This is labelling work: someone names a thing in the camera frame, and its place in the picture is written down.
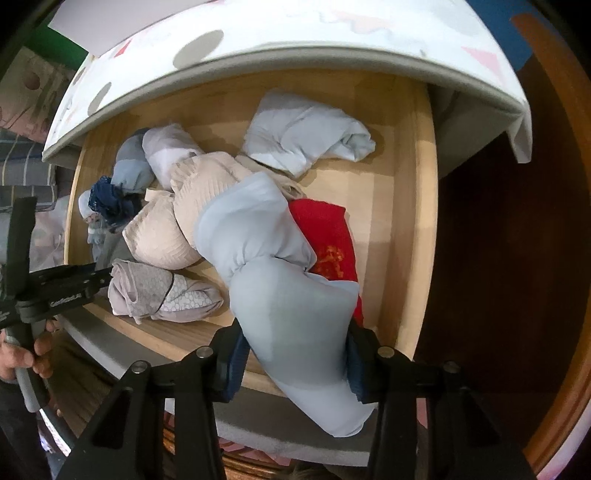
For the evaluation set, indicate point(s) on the pink floral bedding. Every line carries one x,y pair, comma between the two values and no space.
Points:
32,92

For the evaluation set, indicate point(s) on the navy lace underwear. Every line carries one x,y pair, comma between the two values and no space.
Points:
104,198

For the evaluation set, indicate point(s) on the red underwear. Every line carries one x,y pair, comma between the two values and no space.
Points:
328,230

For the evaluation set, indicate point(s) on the light blue underwear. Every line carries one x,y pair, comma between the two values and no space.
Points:
300,134

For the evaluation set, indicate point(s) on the brown wooden furniture frame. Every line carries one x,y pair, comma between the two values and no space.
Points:
568,184

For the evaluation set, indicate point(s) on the pale grey underwear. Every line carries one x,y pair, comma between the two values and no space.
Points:
85,205

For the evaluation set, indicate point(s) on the beige ribbed bra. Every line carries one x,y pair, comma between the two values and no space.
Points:
157,235

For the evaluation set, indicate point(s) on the grey plaid cloth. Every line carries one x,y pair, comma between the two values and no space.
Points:
23,166

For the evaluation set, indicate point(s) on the dark grey underwear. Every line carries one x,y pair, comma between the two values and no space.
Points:
115,249

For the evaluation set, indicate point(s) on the person's left forearm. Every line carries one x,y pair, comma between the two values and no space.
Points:
18,429

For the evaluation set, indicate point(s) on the blue-grey underwear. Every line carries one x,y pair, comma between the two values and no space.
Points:
131,175

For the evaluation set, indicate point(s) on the grey hexagon print underwear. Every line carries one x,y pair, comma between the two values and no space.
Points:
147,286

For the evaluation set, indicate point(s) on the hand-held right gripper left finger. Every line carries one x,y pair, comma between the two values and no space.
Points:
233,364

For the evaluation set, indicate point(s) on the green foam mat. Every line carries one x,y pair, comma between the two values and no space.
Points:
60,44

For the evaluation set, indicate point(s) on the person's left hand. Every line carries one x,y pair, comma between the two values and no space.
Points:
44,355

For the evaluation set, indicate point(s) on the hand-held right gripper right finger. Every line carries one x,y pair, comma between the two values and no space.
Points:
358,374

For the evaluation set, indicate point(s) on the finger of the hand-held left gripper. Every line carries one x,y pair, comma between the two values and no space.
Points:
23,240
69,279

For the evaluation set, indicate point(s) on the white printed cloth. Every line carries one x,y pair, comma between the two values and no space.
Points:
51,235

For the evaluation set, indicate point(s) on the light grey-blue underwear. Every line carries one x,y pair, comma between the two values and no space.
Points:
286,314

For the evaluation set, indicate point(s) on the white underwear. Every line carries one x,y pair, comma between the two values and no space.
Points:
161,147

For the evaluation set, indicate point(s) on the blue foam mat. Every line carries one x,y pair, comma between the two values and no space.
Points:
508,27

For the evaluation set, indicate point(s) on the wooden drawer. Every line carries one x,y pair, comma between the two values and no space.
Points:
392,230

